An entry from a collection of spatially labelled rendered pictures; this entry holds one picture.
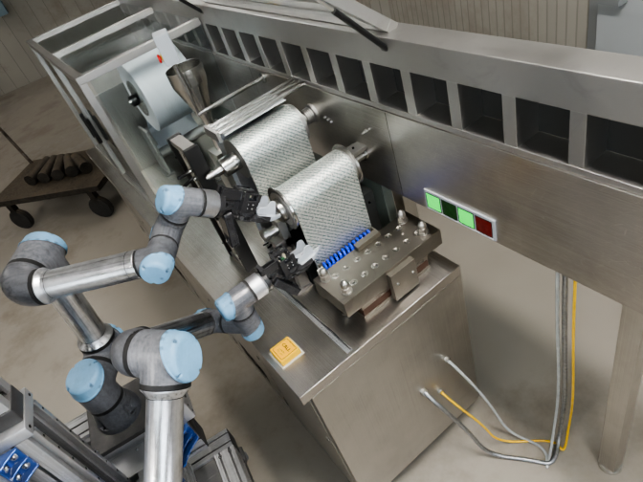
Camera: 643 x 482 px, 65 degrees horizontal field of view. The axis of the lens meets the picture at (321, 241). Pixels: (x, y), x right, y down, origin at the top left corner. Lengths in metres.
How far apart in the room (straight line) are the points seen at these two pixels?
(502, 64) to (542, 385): 1.67
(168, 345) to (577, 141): 0.94
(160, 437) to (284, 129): 0.98
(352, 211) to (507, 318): 1.30
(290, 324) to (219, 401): 1.20
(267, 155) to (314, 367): 0.68
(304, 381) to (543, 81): 1.00
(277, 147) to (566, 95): 0.93
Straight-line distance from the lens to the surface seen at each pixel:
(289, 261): 1.53
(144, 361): 1.24
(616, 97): 1.00
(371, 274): 1.54
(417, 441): 2.16
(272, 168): 1.69
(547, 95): 1.07
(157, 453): 1.28
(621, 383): 1.82
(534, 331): 2.65
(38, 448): 1.47
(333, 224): 1.60
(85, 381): 1.73
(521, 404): 2.44
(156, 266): 1.27
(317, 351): 1.58
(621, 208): 1.11
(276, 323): 1.70
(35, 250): 1.56
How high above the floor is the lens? 2.11
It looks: 39 degrees down
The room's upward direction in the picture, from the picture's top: 21 degrees counter-clockwise
